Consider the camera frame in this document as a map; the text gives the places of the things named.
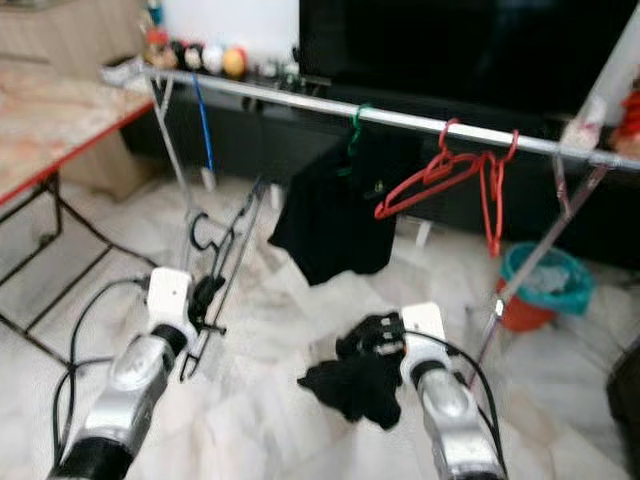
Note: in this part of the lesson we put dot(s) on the black shirt red collar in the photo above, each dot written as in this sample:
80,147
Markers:
345,385

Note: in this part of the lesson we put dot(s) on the black plastic hanger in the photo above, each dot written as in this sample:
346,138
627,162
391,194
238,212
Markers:
240,245

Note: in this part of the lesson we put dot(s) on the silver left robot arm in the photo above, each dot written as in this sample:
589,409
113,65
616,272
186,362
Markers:
135,380

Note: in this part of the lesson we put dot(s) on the blue plastic hanger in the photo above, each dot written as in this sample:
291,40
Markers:
205,125

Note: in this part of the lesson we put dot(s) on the green plastic hanger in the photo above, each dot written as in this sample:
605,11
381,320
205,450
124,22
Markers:
357,130

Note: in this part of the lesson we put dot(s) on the black shirt green logo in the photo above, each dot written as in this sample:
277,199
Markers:
335,220

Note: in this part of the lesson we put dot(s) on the red bucket teal bag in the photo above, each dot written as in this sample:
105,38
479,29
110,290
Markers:
545,285

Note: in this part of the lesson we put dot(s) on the black television console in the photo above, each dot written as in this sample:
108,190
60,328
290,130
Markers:
275,135

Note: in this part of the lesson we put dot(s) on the silver metal clothes rack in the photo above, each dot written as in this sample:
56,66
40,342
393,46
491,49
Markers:
410,118

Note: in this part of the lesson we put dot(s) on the white cardboard box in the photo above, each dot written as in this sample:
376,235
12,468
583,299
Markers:
125,72

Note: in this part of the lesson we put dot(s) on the white round plush toy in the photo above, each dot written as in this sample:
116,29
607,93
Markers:
212,57

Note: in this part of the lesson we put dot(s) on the black round plush toy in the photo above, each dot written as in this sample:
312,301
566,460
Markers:
190,55

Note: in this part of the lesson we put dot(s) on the black flat television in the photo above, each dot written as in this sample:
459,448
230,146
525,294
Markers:
450,50

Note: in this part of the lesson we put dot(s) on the blue gold trophy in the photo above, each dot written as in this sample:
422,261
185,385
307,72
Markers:
153,12

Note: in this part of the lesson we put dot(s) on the light wooden cabinet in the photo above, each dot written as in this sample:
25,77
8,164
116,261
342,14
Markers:
70,30

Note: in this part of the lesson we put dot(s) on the red fortune figurine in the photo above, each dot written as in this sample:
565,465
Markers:
632,115

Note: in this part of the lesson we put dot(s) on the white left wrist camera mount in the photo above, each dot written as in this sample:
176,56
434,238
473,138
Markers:
172,295

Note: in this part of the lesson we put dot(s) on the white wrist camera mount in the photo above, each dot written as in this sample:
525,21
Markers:
425,330
172,295

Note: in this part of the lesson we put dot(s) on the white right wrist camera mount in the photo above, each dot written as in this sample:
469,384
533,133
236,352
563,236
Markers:
425,330

